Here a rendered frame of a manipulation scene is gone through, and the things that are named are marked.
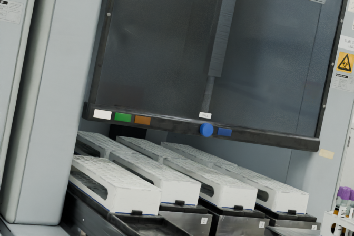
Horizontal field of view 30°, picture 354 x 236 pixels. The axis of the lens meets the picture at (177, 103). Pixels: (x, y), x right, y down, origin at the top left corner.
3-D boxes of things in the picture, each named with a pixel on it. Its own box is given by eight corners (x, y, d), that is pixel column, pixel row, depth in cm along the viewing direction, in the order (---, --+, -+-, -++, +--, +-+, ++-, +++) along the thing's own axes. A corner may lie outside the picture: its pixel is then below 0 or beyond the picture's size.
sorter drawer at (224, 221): (97, 174, 202) (102, 145, 201) (138, 178, 208) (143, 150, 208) (223, 254, 138) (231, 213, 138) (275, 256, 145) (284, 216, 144)
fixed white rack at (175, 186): (104, 175, 164) (108, 150, 164) (139, 178, 169) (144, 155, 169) (156, 208, 138) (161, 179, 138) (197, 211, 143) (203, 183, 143)
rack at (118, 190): (59, 180, 147) (64, 153, 147) (100, 184, 152) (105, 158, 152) (109, 219, 121) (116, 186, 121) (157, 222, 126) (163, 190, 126)
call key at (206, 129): (198, 135, 144) (200, 121, 144) (209, 136, 145) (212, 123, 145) (200, 136, 143) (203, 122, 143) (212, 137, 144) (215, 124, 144)
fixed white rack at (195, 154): (156, 160, 206) (160, 141, 206) (184, 164, 211) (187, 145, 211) (204, 184, 180) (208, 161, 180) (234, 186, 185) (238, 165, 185)
